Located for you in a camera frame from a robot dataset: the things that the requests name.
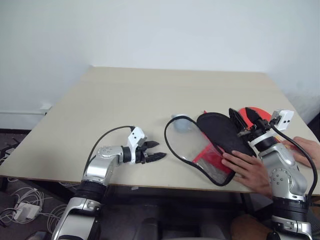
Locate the small pale blue object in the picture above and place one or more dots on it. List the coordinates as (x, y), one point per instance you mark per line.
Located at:
(181, 125)

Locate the red item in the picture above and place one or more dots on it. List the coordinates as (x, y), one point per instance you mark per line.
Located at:
(265, 113)

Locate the white power adapter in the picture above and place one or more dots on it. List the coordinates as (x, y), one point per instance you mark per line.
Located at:
(26, 211)

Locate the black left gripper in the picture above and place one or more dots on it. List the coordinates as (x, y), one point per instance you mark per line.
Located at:
(142, 156)

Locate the person's left hand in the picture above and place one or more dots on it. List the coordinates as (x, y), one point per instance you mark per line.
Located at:
(250, 172)

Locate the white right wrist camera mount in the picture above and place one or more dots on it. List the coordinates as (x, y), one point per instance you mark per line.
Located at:
(286, 118)

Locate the black mesh zipper pouch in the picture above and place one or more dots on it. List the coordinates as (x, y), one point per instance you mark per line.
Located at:
(225, 135)

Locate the person's khaki trouser leg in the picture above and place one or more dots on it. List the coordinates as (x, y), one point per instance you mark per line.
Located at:
(250, 225)

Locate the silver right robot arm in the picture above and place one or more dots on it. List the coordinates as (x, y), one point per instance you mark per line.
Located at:
(285, 175)

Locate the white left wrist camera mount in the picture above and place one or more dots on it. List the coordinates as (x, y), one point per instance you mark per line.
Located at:
(135, 136)

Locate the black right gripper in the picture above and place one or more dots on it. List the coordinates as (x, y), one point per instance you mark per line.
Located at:
(255, 130)

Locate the person's right hand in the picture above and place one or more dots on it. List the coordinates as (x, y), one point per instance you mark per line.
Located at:
(312, 152)

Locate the white wall socket box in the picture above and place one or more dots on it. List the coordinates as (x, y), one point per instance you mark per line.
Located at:
(46, 107)

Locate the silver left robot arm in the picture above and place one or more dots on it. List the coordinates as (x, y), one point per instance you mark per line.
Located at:
(97, 170)

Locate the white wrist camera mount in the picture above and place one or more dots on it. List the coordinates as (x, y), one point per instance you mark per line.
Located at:
(135, 136)
(286, 118)

